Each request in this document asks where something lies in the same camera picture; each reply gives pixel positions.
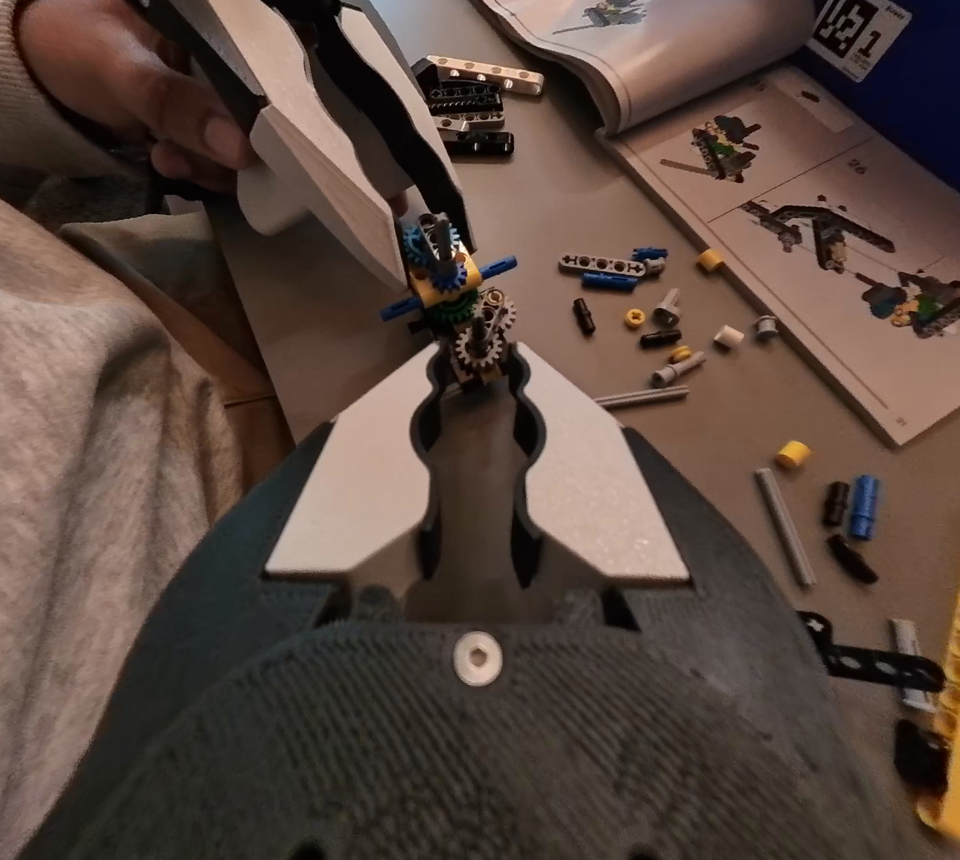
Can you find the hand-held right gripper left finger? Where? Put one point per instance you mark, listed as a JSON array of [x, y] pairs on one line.
[[345, 500]]

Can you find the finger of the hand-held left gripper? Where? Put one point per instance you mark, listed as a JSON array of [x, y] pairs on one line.
[[409, 102], [262, 50]]

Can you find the long blue lego pin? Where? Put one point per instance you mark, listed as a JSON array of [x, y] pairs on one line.
[[610, 281]]

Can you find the long grey lego axle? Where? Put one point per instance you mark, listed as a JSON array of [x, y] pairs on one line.
[[643, 398]]

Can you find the pile of lego beams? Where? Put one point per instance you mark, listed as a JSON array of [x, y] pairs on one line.
[[472, 106]]

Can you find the long yellow lego beam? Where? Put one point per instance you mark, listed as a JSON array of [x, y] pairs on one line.
[[946, 725]]

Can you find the black lego pin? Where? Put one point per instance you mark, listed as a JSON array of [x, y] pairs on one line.
[[853, 558], [836, 504], [660, 338], [585, 316]]

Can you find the lego gear assembly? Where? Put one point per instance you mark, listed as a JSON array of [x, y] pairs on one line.
[[450, 275]]

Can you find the grey lego pin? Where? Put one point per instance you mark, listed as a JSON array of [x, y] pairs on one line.
[[675, 371]]

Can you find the black bent lego beam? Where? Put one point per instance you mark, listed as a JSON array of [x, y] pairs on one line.
[[862, 663]]

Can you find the black lego piece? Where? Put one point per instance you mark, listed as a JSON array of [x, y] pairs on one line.
[[921, 755]]

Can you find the grey lego spool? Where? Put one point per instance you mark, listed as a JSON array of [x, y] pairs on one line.
[[766, 327]]

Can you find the blue storage box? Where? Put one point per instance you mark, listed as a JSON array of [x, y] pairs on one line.
[[930, 87]]

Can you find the lego instruction booklet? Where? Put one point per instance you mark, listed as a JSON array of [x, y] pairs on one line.
[[787, 200]]

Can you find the grey lego axle connector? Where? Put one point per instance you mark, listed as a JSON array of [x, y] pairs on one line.
[[667, 307]]

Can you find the person's left hand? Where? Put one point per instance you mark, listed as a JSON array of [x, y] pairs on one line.
[[112, 65]]

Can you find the small grey lego connector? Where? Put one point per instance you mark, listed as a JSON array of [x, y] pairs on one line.
[[656, 265]]

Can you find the small yellow lego half bush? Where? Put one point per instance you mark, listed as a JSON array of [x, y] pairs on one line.
[[680, 354], [635, 318]]

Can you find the black white marker tag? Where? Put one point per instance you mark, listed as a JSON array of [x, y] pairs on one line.
[[859, 27]]

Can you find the light grey holed lego beam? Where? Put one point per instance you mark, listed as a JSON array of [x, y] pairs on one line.
[[602, 264]]

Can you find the person's left forearm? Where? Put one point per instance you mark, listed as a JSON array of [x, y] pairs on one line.
[[30, 117]]

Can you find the small grey lego piece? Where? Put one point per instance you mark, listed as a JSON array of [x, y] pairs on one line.
[[907, 642]]

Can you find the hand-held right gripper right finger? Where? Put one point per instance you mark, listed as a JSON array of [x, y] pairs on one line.
[[600, 500]]

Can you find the white lego bush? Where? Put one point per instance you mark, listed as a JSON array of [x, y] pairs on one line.
[[728, 336]]

